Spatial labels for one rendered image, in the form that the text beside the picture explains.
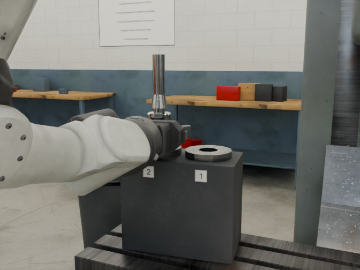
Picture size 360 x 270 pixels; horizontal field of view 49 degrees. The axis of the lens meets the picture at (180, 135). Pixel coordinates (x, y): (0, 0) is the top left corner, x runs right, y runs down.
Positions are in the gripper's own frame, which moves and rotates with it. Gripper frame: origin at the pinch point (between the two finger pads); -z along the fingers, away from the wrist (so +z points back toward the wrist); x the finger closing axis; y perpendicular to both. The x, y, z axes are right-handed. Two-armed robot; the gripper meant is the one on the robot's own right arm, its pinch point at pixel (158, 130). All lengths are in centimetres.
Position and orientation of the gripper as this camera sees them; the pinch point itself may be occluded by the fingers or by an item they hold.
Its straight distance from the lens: 77.7
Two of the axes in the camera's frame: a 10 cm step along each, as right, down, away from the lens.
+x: -9.6, -0.5, 2.6
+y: 0.0, 9.8, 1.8
